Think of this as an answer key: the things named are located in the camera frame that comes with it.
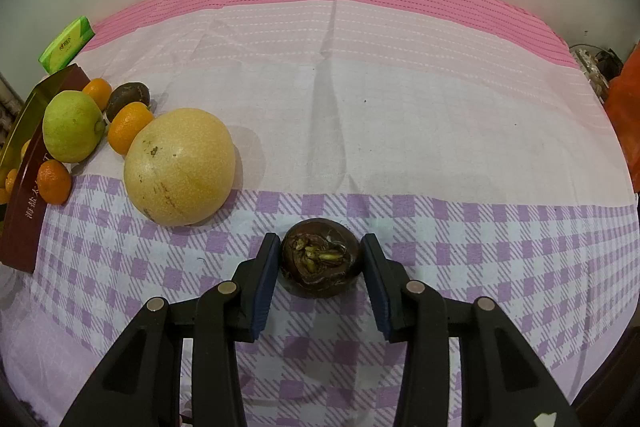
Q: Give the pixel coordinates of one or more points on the green tissue pack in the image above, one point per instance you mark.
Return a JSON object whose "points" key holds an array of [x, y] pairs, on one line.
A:
{"points": [[65, 44]]}

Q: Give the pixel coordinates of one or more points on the green guava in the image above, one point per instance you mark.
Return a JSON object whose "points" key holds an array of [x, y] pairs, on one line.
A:
{"points": [[72, 127]]}

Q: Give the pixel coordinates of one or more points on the gold tin box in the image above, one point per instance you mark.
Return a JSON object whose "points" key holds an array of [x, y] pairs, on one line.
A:
{"points": [[25, 227]]}

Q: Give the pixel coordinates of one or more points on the small orange mandarin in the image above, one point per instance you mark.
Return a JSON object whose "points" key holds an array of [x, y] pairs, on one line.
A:
{"points": [[97, 91], [127, 129], [10, 181], [25, 148], [2, 195], [54, 183]]}

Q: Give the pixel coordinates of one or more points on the orange plastic bag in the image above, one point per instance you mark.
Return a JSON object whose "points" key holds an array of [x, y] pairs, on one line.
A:
{"points": [[626, 107]]}

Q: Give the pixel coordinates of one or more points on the dark brown mangosteen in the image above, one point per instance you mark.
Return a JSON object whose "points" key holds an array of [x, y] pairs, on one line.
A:
{"points": [[320, 259], [129, 98]]}

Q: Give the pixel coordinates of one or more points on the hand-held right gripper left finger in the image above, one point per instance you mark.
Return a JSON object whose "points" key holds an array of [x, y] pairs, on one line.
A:
{"points": [[264, 287]]}

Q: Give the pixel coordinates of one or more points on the pink purple checked cloth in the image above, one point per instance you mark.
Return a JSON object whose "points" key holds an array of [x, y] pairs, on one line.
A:
{"points": [[400, 107]]}

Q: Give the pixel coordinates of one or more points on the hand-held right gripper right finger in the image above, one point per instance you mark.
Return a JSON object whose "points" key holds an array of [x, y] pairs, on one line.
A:
{"points": [[376, 287]]}

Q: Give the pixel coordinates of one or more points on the large yellow pear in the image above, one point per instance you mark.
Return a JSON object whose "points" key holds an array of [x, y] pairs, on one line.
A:
{"points": [[180, 167]]}

